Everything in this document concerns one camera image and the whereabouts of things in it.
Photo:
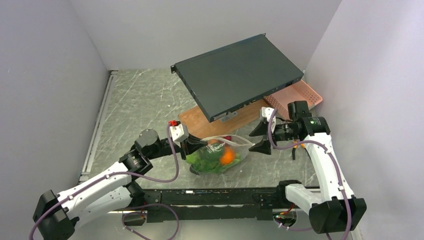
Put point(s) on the clear zip top bag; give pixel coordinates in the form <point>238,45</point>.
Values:
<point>241,145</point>

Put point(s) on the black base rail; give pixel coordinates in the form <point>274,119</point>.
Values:
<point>260,203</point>

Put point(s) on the brown wooden board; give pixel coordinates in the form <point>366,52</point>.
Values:
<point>199,126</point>

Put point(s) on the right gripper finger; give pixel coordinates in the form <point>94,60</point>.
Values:
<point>260,130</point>
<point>262,147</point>

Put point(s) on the orange fake fruit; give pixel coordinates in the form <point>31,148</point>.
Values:
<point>228,155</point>

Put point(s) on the pink perforated plastic tray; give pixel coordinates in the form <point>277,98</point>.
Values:
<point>299,91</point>

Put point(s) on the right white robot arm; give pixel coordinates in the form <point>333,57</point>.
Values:
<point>335,208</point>

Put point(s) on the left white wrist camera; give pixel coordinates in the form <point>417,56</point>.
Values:
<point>178,131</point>

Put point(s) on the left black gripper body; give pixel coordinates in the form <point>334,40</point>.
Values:
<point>166,148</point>

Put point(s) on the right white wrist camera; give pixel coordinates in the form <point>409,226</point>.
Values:
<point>265,115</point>

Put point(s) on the dark rack server chassis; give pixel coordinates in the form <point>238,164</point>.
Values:
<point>233,76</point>

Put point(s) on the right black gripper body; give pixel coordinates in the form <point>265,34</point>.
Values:
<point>283,132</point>

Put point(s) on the green fake lettuce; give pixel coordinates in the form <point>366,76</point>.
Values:
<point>206,160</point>

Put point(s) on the orange handled pliers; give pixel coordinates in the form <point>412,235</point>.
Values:
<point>294,149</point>

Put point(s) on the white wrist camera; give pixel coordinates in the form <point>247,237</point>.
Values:
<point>265,115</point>
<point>178,131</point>

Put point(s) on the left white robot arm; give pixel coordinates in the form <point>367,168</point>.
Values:
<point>57,215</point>

